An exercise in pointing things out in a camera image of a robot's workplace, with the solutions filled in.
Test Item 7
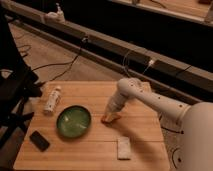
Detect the black floor cable left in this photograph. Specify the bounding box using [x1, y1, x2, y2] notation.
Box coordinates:
[16, 38, 88, 84]

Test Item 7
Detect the black phone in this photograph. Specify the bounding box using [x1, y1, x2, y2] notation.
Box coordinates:
[30, 131, 50, 151]

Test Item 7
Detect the long metal rail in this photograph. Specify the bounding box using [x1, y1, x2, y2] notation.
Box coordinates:
[0, 0, 213, 102]

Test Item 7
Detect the white plastic bottle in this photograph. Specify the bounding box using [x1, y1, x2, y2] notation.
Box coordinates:
[43, 86, 61, 115]

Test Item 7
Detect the black floor cable right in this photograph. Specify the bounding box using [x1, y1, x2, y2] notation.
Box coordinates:
[158, 113, 188, 171]

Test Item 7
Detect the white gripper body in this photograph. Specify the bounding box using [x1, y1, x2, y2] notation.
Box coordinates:
[104, 104, 121, 115]

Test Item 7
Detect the black floor cable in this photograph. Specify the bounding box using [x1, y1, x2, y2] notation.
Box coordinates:
[158, 113, 188, 171]
[16, 38, 88, 84]

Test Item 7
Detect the white sponge block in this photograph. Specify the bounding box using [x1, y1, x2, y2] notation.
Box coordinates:
[117, 136, 131, 160]

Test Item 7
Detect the green round bowl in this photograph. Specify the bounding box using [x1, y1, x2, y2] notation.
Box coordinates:
[56, 105, 91, 138]

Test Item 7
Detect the white object on rail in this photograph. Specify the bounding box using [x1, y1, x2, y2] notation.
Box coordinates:
[46, 3, 65, 22]

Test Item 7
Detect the black chair stand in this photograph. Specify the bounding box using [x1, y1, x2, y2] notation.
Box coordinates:
[0, 13, 42, 149]

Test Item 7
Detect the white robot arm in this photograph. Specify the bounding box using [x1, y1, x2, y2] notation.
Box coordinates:
[102, 78, 213, 171]

